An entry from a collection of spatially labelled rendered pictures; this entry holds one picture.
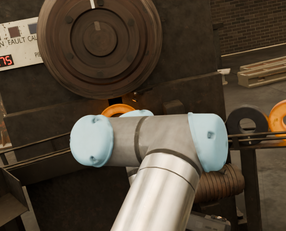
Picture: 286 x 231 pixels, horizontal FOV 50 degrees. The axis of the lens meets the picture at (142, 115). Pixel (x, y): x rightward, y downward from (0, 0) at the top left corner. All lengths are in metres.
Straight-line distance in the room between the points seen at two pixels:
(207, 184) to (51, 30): 0.82
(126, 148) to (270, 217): 1.57
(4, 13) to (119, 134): 1.07
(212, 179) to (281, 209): 0.81
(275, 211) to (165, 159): 1.65
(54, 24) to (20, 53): 0.26
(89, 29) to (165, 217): 0.88
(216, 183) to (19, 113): 0.86
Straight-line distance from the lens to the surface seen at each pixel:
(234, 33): 7.88
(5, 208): 1.26
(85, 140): 0.45
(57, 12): 1.21
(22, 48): 1.39
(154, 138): 0.40
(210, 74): 1.40
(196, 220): 0.53
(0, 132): 4.18
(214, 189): 1.27
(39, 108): 1.41
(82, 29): 1.14
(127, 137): 0.43
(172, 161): 0.36
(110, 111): 1.27
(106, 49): 1.12
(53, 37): 1.20
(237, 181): 1.30
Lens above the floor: 1.15
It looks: 17 degrees down
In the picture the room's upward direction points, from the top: 11 degrees counter-clockwise
